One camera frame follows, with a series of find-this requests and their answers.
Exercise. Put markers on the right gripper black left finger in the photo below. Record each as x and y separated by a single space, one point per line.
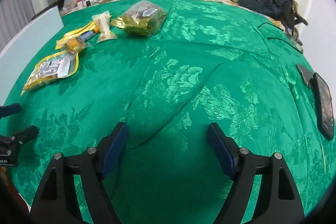
55 200

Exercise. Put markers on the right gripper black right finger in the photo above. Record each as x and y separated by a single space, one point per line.
278 200

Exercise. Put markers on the clear yellow-edged peanut bag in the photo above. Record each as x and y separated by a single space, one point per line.
51 68

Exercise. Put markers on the orange corn sausage packet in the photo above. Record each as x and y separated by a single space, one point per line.
75 45

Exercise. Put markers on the plain yellow snack pouch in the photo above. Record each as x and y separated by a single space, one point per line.
91 26

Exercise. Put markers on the orange blue sausage stick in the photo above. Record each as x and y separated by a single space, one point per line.
89 34

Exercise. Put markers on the clear beige biscuit packet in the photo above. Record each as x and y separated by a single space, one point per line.
102 22

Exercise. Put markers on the white storage box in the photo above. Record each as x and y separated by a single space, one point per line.
17 54

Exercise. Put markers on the black smartphone lit screen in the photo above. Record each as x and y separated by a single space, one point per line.
324 105

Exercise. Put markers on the white charger on sofa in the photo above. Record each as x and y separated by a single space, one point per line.
88 3

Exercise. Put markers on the green floral tablecloth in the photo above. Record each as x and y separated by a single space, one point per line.
168 88

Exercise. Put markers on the gold green snack bag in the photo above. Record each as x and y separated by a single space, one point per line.
143 18

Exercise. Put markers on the black jacket pile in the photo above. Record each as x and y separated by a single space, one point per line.
285 11

